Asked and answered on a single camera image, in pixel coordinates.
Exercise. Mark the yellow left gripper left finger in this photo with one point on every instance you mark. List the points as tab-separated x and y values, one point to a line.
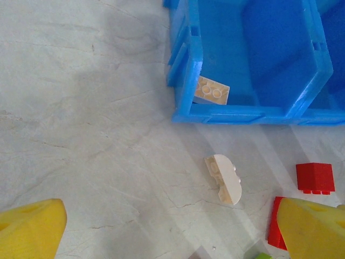
29	232

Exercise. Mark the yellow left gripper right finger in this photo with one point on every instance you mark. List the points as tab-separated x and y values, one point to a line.
310	234

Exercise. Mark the curved white lego piece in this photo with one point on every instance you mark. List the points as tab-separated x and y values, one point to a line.
227	179

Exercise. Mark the flat white lego brick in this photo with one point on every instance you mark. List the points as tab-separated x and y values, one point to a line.
213	91

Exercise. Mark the red lego brick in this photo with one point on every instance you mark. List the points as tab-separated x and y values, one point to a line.
315	176
273	224

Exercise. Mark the thick lime green lego brick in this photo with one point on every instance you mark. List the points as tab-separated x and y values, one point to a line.
262	256

